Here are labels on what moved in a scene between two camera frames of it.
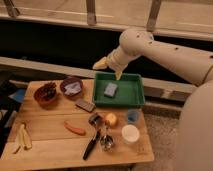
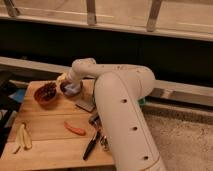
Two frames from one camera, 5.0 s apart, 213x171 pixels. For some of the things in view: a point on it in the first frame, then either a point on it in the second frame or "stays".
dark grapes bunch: [48, 91] stays
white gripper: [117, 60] to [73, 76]
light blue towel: [74, 87] stays
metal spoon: [107, 141] stays
